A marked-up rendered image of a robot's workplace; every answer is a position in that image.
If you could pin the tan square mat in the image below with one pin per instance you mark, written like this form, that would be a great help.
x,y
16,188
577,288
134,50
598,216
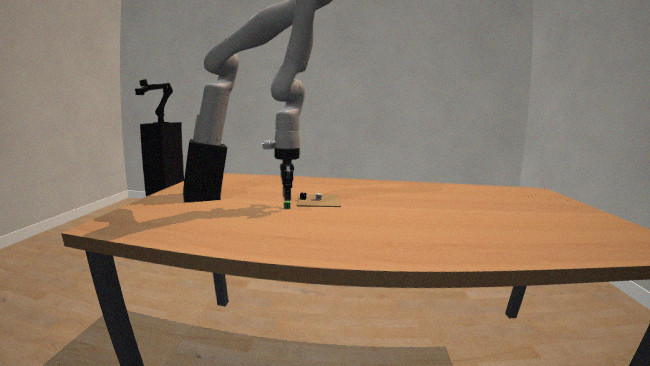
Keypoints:
x,y
328,200

